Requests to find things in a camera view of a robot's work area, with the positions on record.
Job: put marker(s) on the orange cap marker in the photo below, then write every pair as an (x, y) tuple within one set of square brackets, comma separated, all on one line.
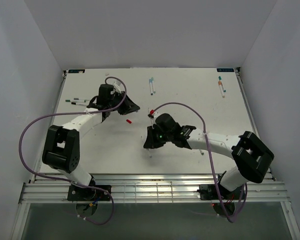
[(221, 88)]

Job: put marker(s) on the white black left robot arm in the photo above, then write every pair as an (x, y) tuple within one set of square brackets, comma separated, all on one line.
[(62, 145)]

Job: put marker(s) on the teal cap marker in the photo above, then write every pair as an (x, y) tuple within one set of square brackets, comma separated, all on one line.
[(222, 83)]

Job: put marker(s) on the corner label sticker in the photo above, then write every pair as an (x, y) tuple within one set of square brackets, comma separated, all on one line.
[(225, 70), (76, 71)]

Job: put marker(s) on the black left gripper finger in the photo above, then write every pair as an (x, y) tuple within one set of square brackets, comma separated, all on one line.
[(128, 101), (126, 109)]

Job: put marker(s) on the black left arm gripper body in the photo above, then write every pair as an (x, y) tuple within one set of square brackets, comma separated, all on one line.
[(119, 98)]

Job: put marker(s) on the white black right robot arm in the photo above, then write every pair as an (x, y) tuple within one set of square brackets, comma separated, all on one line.
[(251, 156)]

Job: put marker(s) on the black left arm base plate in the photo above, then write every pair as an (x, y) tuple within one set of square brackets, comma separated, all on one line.
[(79, 194)]

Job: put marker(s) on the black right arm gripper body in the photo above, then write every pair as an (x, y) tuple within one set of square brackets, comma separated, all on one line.
[(167, 135)]

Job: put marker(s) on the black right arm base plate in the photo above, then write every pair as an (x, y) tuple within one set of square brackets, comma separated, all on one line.
[(209, 192)]

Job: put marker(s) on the light blue cap marker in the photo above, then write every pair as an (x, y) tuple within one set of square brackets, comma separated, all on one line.
[(151, 87)]

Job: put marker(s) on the light green cap marker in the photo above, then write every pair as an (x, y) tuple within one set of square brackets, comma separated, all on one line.
[(153, 85)]

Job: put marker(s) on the right corner label sticker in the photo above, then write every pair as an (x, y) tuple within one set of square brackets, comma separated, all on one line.
[(225, 70)]

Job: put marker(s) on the black cap marker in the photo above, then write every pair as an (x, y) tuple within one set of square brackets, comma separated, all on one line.
[(78, 104)]

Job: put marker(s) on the red cap marker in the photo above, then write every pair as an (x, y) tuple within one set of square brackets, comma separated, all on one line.
[(150, 116)]

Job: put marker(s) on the aluminium table frame rail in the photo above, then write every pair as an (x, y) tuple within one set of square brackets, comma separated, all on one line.
[(140, 189)]

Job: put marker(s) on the left corner label sticker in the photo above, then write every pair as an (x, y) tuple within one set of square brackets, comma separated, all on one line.
[(76, 71)]

